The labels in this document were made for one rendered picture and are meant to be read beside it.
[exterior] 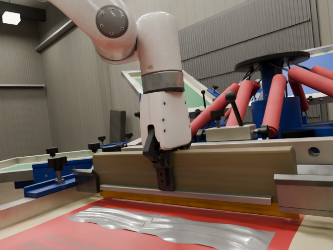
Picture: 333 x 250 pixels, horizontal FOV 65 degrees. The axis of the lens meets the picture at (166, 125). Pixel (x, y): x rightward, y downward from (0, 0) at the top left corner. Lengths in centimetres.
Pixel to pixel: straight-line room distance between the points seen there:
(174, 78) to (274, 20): 419
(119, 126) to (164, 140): 632
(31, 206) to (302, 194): 48
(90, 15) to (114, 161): 29
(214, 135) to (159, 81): 33
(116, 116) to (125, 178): 625
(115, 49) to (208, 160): 22
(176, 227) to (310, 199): 18
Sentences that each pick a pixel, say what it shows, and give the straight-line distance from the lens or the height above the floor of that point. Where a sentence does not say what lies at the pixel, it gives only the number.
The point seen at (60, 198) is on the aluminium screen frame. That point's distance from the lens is 63.
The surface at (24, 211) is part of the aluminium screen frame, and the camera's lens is 60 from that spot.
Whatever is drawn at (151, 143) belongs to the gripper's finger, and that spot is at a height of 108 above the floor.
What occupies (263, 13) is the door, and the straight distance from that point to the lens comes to 471.
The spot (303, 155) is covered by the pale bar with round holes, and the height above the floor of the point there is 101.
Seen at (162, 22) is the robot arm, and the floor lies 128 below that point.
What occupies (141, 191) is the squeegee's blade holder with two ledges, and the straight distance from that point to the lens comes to 51.
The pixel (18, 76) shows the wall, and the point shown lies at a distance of 1186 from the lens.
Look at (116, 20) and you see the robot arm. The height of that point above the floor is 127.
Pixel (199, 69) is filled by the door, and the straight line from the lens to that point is 524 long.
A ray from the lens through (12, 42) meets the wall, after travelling 1217.
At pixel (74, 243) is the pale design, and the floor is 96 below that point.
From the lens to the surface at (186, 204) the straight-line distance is 49.
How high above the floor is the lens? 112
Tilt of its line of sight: 1 degrees down
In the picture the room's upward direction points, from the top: 7 degrees counter-clockwise
